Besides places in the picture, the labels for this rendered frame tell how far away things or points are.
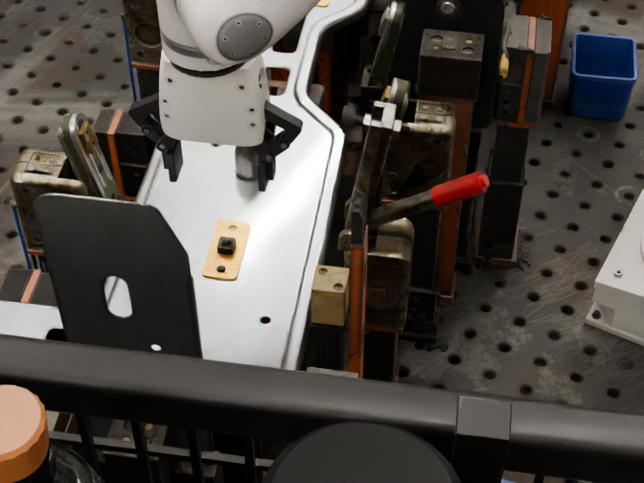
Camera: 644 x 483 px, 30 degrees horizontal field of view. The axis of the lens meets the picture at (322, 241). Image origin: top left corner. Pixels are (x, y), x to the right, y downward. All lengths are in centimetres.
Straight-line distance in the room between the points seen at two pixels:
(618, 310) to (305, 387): 114
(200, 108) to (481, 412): 68
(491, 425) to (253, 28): 54
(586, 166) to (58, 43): 90
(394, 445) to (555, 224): 137
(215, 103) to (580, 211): 80
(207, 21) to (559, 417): 55
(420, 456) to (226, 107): 75
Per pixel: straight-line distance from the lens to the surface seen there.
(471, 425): 49
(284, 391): 50
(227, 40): 97
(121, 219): 89
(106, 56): 206
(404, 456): 41
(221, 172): 139
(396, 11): 145
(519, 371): 159
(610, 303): 161
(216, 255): 129
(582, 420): 50
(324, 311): 120
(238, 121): 113
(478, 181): 117
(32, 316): 127
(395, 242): 124
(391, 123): 112
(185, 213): 134
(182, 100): 113
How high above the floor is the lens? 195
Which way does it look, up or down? 47 degrees down
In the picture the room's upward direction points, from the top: straight up
